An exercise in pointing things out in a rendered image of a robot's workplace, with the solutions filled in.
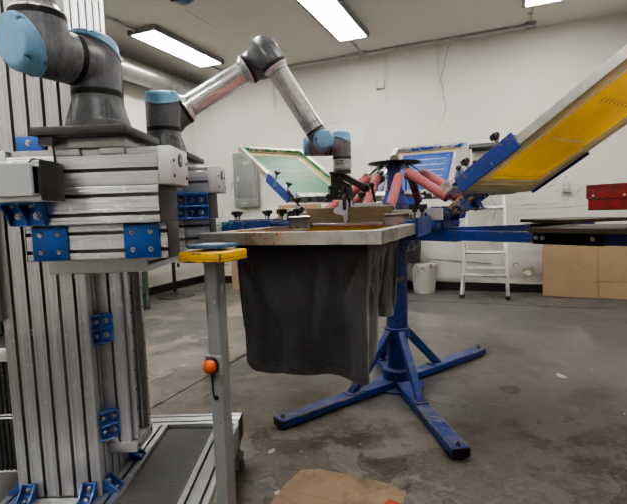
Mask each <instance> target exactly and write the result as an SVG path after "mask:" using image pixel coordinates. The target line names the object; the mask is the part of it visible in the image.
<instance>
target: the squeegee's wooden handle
mask: <svg viewBox="0 0 627 504"><path fill-rule="evenodd" d="M334 208H336V207H328V208H308V209H307V216H310V217H311V226H313V224H321V223H344V219H343V216H342V215H338V214H335V213H334V212H333V210H334ZM384 213H392V205H382V206H355V207H348V220H347V222H346V223H364V222H383V225H385V216H384Z"/></svg>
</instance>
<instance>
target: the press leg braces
mask: <svg viewBox="0 0 627 504"><path fill-rule="evenodd" d="M391 339H392V338H391V331H388V330H385V332H384V334H383V335H382V337H381V338H380V340H379V342H378V349H377V353H376V357H375V360H374V362H373V364H372V366H371V367H370V369H369V374H370V373H371V371H372V369H373V368H374V366H375V364H376V363H377V361H378V360H379V361H385V360H387V345H388V343H389V342H390V340H391ZM408 339H409V340H410V341H411V342H412V343H413V344H414V345H415V346H416V347H417V348H418V349H419V350H420V351H421V352H422V353H423V354H424V355H425V356H426V357H427V358H428V359H429V360H430V362H427V363H426V364H429V365H432V366H437V365H440V364H443V363H445V361H442V360H440V359H439V358H438V357H437V356H436V355H435V354H434V353H433V352H432V351H431V350H430V349H429V348H428V347H427V345H426V344H425V343H424V342H423V341H422V340H421V339H420V338H419V337H418V336H417V335H416V334H415V333H414V332H413V331H412V330H411V329H410V337H408ZM398 341H399V344H400V347H401V351H402V354H403V358H404V361H405V365H406V368H407V372H408V376H409V380H410V383H411V387H412V391H413V395H409V397H410V398H411V399H412V401H413V402H414V403H415V404H416V405H421V404H429V402H428V401H427V400H426V399H425V398H424V396H423V392H422V389H421V385H420V381H419V378H418V374H417V371H416V367H415V364H414V360H413V357H412V354H411V350H410V347H409V344H408V341H407V338H406V334H405V331H401V332H398ZM361 387H362V385H358V384H356V383H354V382H353V383H352V384H351V386H350V388H349V389H348V390H346V391H343V392H342V393H344V394H347V395H349V396H353V395H356V394H359V393H362V392H365V391H366V390H364V389H362V388H361Z"/></svg>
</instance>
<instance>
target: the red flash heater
mask: <svg viewBox="0 0 627 504"><path fill-rule="evenodd" d="M586 199H588V211H591V210H627V183H613V184H597V185H587V186H586Z"/></svg>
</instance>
